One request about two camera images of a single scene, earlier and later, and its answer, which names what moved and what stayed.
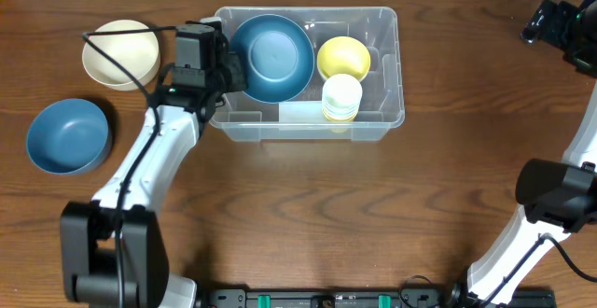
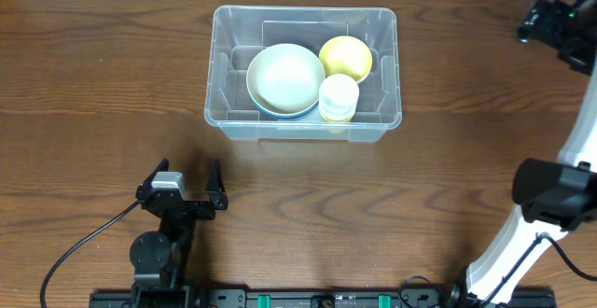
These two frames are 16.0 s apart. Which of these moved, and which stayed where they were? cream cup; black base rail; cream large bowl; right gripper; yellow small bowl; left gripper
Moved: left gripper; cream large bowl
Stayed: yellow small bowl; black base rail; right gripper; cream cup
